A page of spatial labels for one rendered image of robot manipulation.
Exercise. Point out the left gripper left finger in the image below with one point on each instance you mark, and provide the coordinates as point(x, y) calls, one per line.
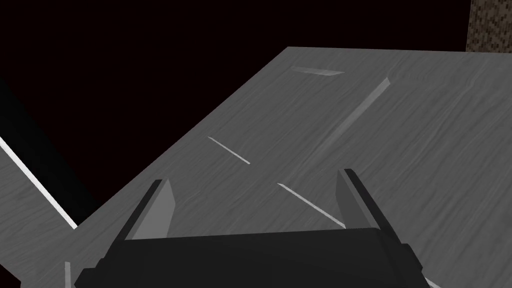
point(154, 216)

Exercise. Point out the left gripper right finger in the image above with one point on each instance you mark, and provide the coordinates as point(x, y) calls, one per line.
point(354, 204)

